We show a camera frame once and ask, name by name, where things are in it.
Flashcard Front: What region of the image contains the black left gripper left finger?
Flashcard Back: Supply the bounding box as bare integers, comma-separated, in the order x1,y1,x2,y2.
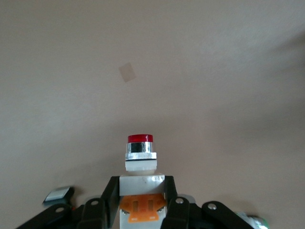
16,176,120,229

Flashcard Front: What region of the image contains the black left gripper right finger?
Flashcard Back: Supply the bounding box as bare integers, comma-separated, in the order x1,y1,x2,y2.
161,175,254,229

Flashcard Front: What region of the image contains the red push button switch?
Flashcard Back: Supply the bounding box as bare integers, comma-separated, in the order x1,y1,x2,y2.
119,134,167,225

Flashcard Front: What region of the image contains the black button with white cap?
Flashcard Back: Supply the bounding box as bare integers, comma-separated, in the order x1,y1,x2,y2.
42,186,75,208

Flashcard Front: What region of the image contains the tan tape patch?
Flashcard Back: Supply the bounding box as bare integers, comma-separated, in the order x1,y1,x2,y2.
118,62,137,83

